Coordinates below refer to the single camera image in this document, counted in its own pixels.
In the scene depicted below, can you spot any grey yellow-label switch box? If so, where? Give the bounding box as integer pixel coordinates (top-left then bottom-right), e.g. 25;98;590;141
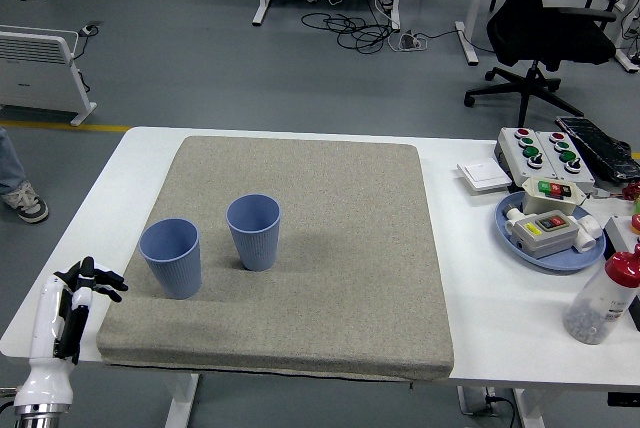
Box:
508;209;581;260

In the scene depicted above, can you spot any white four-button control box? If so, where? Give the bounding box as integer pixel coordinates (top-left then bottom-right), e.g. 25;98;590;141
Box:
534;130;596;189
494;126;557;184

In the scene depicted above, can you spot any white panel heater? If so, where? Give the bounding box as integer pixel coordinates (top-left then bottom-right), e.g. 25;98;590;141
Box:
0;24;98;128

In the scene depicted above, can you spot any grey-brown mat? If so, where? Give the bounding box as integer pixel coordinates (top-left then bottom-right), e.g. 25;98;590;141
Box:
94;135;456;383

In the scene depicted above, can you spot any black control box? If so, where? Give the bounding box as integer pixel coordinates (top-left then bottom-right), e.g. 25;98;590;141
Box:
607;390;640;407

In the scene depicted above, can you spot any black office chair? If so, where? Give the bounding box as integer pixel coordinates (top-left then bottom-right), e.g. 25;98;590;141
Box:
463;0;618;129

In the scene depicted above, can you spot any white plug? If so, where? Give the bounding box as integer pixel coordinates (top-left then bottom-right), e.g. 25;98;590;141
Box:
504;202;526;235

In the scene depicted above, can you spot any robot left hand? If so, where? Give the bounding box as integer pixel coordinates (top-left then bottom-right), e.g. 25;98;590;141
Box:
13;256;130;407

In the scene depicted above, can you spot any white box with orange button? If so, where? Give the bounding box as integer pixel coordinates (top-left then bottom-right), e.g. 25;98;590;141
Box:
603;215;640;254

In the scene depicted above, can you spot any black keyboard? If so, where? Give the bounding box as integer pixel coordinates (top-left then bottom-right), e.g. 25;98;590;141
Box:
555;115;640;183

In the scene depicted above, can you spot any white plastic pipe fitting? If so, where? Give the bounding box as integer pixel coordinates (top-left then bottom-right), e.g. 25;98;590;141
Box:
572;215;605;253

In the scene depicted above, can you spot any black floor cable bundle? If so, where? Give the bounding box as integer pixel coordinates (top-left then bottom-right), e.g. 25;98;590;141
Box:
300;11;396;53

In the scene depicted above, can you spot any person's leg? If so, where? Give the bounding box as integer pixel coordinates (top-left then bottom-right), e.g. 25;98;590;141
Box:
0;126;26;195

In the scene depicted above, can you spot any white table leg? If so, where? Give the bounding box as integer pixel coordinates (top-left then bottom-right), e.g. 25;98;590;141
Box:
509;386;539;428
163;372;200;428

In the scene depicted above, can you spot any red-capped clear screw bottle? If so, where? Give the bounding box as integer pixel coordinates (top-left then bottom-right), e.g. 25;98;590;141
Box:
563;243;640;347

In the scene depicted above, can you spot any blue plate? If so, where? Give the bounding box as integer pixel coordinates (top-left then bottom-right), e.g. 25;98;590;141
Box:
494;191;608;273

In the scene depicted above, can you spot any white wall switch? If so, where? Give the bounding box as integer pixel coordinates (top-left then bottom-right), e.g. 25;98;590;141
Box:
456;158;514;195

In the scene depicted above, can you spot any white green-red switch box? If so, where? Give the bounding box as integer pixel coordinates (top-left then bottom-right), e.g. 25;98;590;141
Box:
521;176;587;217

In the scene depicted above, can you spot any blue ribbed cup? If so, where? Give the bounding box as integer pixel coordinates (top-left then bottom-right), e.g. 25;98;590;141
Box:
138;218;203;300
225;193;282;272

